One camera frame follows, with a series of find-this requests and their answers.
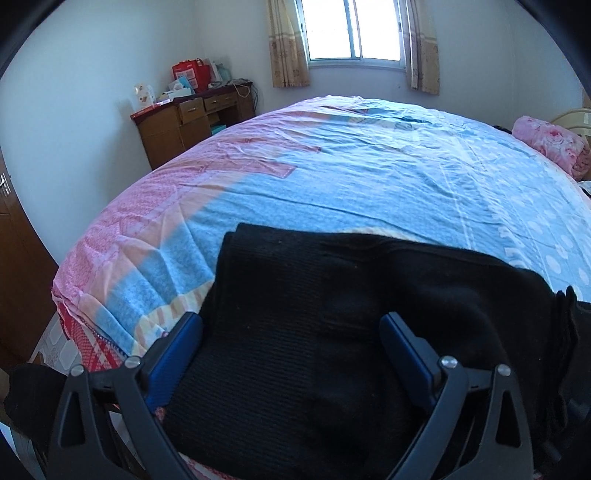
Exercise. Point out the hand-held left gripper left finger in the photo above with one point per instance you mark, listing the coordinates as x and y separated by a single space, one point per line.
173 360

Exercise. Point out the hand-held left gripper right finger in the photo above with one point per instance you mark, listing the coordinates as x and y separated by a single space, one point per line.
408 355

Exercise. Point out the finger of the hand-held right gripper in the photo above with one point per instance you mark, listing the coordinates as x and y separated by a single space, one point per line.
584 327

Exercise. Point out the black knit sweater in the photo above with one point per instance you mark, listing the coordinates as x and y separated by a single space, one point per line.
300 323

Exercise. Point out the red checked mattress pad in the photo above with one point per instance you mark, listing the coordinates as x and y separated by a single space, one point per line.
87 346

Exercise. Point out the dark cloth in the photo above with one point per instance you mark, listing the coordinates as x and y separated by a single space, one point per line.
37 397

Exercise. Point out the brown wooden door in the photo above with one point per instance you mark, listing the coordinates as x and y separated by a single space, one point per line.
21 277

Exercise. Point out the pink floral folded blanket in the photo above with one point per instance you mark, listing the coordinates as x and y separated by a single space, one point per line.
554 143

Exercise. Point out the bed with blue pink sheet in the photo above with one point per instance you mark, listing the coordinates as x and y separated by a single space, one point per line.
351 175

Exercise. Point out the cream wooden headboard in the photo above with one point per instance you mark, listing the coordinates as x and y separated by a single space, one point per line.
570 115

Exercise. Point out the small black object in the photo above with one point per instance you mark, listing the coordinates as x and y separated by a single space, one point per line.
502 129

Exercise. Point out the brown wooden desk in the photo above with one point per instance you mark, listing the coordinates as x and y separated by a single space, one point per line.
175 134

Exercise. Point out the teal box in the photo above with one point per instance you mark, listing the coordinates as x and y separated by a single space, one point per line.
217 130

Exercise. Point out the flat red box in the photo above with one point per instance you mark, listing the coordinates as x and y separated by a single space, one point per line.
144 113

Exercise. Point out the white printed box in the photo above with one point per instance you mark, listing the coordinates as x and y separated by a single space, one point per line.
143 94

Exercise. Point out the red paper bag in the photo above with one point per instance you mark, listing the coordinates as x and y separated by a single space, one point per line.
190 74

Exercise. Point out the beige patterned curtain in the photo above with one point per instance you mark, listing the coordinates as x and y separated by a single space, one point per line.
424 50
288 50

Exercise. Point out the window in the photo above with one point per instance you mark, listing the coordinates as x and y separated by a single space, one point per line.
353 30

